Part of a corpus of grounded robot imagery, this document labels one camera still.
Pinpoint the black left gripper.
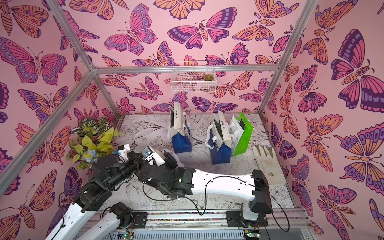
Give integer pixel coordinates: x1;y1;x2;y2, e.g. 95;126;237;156
107;152;149;191

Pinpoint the blue white takeout bag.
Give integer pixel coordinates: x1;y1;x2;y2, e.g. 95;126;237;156
205;112;233;165

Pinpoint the green white takeout bag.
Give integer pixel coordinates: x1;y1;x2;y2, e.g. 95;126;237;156
229;113;254;157

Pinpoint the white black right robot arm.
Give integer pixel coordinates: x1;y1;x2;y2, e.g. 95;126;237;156
138;147;273;221

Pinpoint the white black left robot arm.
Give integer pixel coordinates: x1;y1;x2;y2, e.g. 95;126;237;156
46;151;144;240

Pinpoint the artificial potted plant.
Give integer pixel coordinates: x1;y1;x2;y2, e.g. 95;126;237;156
66;117;119;170

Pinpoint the beige gardening glove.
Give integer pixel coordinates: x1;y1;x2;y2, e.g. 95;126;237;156
253;145;286;185

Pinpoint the small succulent in basket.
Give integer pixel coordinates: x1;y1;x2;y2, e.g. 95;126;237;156
204;74;215;82

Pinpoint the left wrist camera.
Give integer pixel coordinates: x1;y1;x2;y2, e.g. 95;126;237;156
114;144;131;162

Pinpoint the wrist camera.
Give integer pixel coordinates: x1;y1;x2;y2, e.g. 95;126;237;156
114;144;131;162
141;146;166;166

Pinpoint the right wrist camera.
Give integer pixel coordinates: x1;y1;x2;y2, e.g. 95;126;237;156
141;146;166;166

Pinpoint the white wire basket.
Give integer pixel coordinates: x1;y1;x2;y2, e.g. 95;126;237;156
170;60;217;94

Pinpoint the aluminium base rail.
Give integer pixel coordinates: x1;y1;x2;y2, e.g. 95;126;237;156
56;209;313;240

